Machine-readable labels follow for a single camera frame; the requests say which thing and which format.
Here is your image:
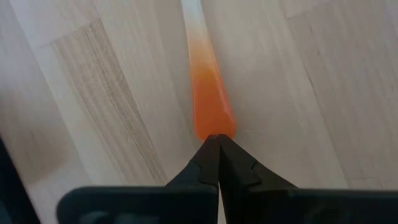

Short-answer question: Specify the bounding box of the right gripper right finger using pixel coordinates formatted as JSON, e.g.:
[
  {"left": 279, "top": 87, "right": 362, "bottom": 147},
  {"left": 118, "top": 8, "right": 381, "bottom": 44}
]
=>
[{"left": 218, "top": 134, "right": 398, "bottom": 224}]

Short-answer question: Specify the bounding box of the orange-handled metal knife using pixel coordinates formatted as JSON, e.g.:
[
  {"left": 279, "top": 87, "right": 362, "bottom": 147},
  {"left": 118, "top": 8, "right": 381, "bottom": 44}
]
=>
[{"left": 181, "top": 0, "right": 236, "bottom": 142}]

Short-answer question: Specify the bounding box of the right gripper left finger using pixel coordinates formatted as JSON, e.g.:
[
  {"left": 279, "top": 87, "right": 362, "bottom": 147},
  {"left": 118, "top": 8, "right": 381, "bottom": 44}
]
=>
[{"left": 55, "top": 134, "right": 220, "bottom": 224}]

